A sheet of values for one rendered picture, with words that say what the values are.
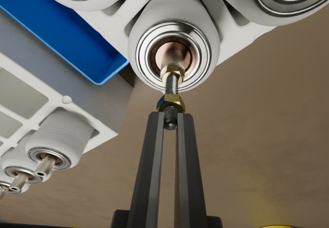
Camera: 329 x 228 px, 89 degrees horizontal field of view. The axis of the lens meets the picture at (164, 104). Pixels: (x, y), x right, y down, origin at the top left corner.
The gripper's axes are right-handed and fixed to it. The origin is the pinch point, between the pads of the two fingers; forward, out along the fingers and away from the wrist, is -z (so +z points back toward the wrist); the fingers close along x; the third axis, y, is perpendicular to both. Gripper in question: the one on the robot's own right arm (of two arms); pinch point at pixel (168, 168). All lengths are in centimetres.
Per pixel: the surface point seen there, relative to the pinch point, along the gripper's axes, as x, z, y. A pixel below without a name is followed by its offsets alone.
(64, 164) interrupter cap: 19.2, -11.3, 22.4
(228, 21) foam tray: -6.8, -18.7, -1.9
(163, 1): 1.2, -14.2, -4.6
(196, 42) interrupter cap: -2.1, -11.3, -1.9
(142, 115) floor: 9, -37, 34
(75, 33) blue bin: 21.5, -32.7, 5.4
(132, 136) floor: 13, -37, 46
